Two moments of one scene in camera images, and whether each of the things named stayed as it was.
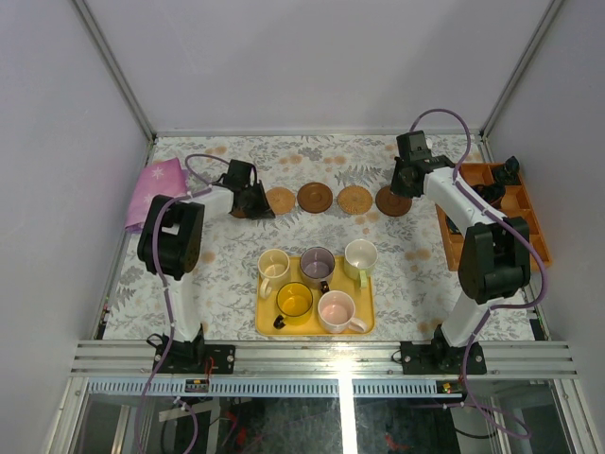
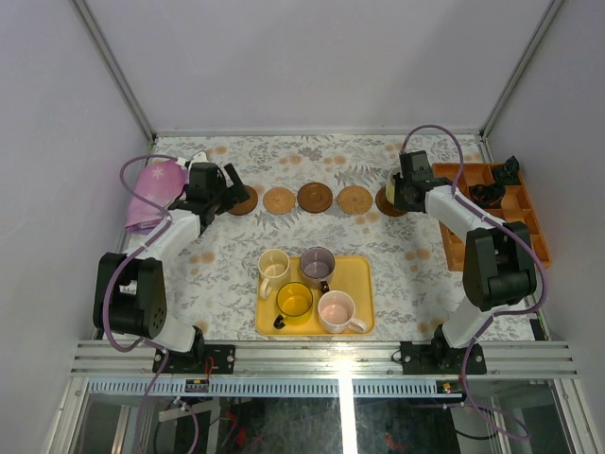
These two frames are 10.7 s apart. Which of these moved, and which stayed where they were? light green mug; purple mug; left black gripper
Moved: light green mug; left black gripper
Stayed: purple mug
